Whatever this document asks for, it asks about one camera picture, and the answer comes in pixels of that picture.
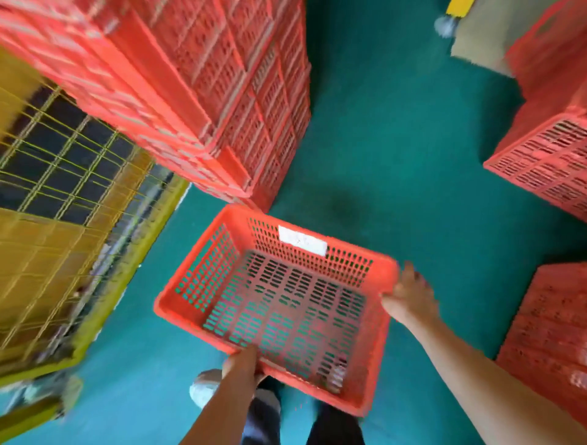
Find person's right hand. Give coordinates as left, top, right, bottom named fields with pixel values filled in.
left=381, top=262, right=440, bottom=329

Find person's left hand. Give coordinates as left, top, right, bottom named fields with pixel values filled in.
left=222, top=345, right=268, bottom=385

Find red perforated plastic crate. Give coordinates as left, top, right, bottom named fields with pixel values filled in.
left=154, top=204, right=401, bottom=417

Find person's left forearm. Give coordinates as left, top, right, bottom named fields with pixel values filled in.
left=180, top=367, right=258, bottom=445

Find person's right forearm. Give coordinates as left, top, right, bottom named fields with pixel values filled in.
left=404, top=312, right=587, bottom=445

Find white paper label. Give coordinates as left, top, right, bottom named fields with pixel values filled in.
left=278, top=225, right=328, bottom=257

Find person's dark trousers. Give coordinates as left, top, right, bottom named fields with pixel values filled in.
left=241, top=377, right=366, bottom=445

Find person's white shoe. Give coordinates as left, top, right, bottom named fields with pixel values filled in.
left=189, top=369, right=225, bottom=410

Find grey caster wheel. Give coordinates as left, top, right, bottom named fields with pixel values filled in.
left=0, top=373, right=84, bottom=419
left=434, top=15, right=459, bottom=39

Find brown cardboard sheet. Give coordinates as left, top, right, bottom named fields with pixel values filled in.
left=450, top=0, right=558, bottom=78

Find stack of red plastic crates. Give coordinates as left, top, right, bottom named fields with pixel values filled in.
left=0, top=0, right=312, bottom=213

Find yellow cart frame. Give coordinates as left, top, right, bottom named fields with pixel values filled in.
left=446, top=0, right=476, bottom=18

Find yellow wire mesh cart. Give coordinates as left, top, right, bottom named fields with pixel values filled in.
left=0, top=48, right=190, bottom=388

